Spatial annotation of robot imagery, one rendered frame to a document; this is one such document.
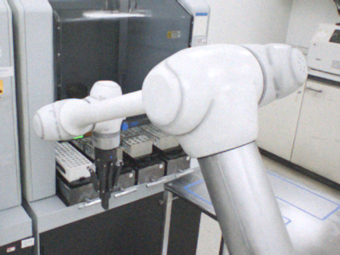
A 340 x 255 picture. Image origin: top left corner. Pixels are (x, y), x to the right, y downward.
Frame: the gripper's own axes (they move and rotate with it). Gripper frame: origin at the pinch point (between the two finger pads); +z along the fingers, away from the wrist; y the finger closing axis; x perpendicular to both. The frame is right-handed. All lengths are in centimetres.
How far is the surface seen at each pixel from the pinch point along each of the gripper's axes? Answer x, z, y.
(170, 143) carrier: -23, -3, -44
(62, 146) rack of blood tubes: -36.7, -4.7, 1.7
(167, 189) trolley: 2.9, 1.3, -24.3
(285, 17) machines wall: -152, -40, -275
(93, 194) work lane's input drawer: -12.8, 5.7, -1.5
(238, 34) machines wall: -148, -26, -207
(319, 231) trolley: 46, 0, -52
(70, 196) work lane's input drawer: -12.1, 3.7, 8.0
